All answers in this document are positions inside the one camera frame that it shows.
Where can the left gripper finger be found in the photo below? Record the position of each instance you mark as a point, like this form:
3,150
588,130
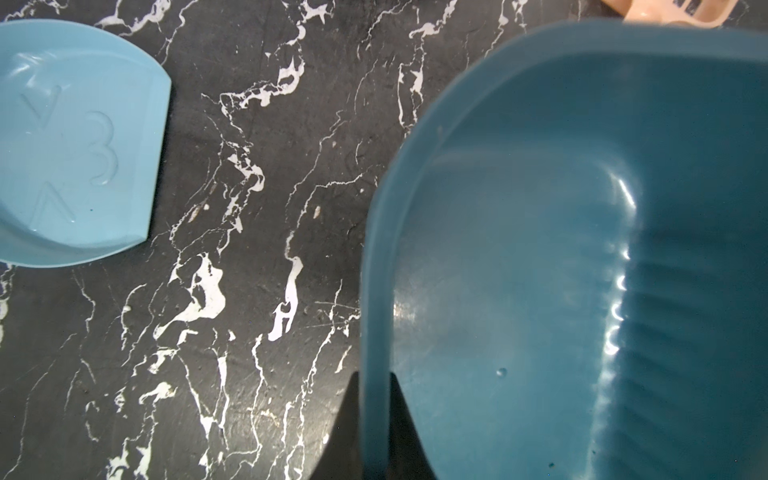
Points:
341,458

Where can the brown litter scoop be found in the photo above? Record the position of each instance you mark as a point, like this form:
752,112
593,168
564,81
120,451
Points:
706,14

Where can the blue dustpan scoop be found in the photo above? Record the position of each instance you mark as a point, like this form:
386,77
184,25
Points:
83,117

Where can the teal storage tray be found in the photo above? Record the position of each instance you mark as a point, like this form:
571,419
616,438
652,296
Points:
566,264

